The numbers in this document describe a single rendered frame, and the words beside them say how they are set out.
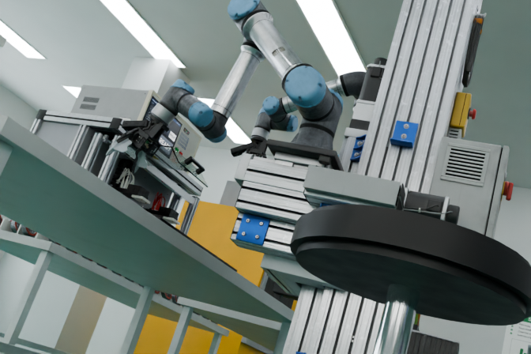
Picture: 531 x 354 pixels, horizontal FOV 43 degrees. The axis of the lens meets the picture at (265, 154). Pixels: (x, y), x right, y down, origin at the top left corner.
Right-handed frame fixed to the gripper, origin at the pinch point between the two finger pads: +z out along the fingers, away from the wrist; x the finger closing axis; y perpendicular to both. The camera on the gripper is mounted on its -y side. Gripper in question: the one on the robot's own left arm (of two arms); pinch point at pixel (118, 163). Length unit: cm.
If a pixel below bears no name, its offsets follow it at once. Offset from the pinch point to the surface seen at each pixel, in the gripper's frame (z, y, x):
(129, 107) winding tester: -17, -46, 26
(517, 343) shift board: -69, -4, 575
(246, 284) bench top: 12, 13, 87
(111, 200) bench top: 8.3, 21.9, -12.9
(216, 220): 18, -246, 366
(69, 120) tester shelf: 2, -52, 11
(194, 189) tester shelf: -6, -33, 75
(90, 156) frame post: 6.6, -31.2, 14.1
